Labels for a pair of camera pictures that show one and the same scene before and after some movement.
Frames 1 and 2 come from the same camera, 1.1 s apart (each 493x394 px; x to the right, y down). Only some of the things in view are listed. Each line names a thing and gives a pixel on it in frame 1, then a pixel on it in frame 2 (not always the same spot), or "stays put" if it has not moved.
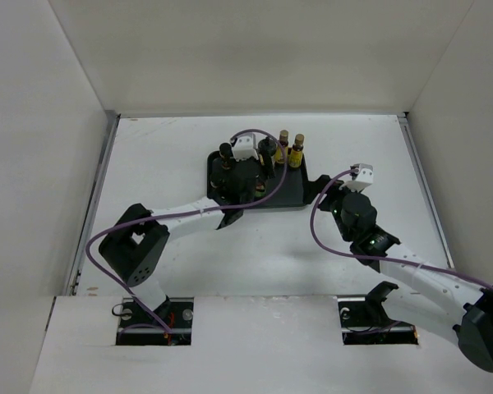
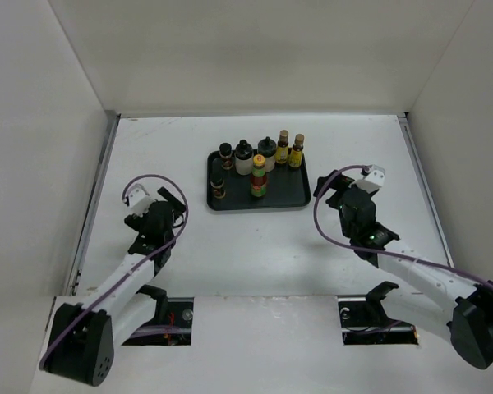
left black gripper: [269, 171] to [136, 222]
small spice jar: [217, 176] stays put
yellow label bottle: [283, 139] stays put
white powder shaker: [267, 147] stays put
